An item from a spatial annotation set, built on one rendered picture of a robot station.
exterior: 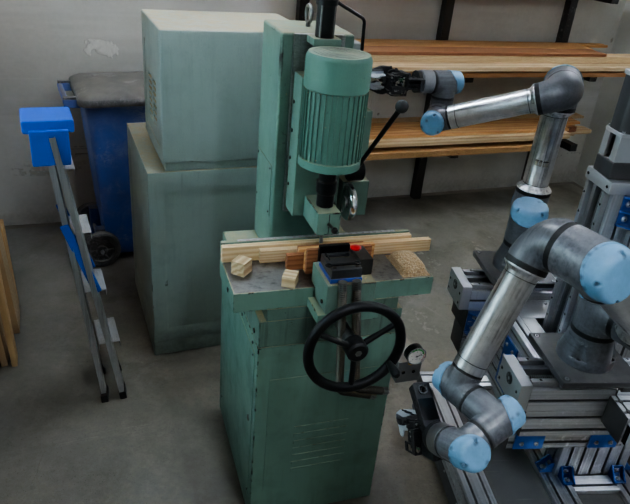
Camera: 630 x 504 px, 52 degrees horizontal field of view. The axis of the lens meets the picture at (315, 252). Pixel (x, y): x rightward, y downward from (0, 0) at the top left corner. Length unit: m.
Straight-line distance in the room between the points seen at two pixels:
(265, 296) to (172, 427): 1.03
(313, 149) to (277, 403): 0.78
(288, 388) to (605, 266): 1.03
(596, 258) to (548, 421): 0.71
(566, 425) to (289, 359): 0.79
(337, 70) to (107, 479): 1.62
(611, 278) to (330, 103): 0.80
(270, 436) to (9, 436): 1.08
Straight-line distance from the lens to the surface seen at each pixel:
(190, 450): 2.57
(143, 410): 2.75
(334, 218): 1.85
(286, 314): 1.82
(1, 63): 3.94
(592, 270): 1.34
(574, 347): 1.84
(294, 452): 2.18
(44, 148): 2.28
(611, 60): 4.92
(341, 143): 1.72
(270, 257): 1.89
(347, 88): 1.68
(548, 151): 2.24
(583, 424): 1.99
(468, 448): 1.39
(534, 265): 1.43
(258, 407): 2.01
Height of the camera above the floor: 1.83
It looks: 28 degrees down
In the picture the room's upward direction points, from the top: 5 degrees clockwise
